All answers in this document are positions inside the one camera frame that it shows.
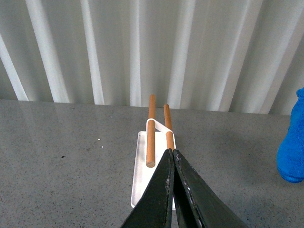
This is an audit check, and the white rack with wooden rods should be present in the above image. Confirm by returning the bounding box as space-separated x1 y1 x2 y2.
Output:
131 95 176 208

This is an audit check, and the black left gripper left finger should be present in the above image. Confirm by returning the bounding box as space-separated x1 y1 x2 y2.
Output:
122 149 175 228

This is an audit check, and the white pleated curtain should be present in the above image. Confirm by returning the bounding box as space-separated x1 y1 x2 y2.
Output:
0 0 304 114

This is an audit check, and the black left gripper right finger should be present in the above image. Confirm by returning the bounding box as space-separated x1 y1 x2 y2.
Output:
173 150 247 228

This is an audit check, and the blue microfiber cloth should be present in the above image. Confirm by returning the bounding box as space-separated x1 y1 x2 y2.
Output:
276 88 304 183

